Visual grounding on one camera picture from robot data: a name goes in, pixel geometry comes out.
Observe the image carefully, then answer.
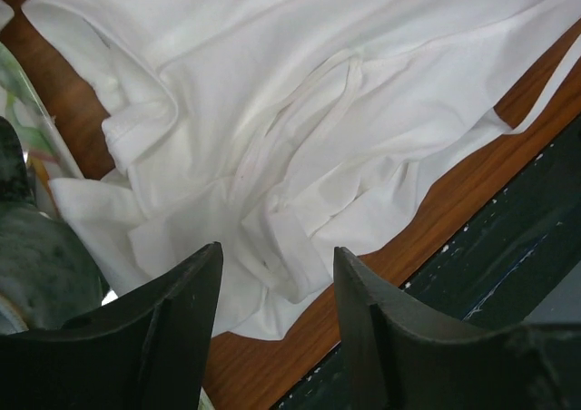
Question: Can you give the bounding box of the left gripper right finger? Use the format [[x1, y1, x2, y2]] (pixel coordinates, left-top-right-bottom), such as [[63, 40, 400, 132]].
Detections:
[[333, 248, 580, 409]]

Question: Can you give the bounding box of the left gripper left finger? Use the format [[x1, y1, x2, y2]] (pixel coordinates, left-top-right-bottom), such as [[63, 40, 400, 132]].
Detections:
[[1, 242, 223, 409]]

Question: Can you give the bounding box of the white tank top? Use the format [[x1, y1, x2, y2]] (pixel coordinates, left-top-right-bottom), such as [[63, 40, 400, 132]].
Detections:
[[22, 0, 580, 340]]

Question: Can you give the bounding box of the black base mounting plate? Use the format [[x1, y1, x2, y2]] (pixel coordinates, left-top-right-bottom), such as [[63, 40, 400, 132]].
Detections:
[[277, 121, 580, 409]]

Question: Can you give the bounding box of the floral serving tray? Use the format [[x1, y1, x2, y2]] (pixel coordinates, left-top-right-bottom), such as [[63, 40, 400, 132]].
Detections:
[[0, 42, 85, 329]]

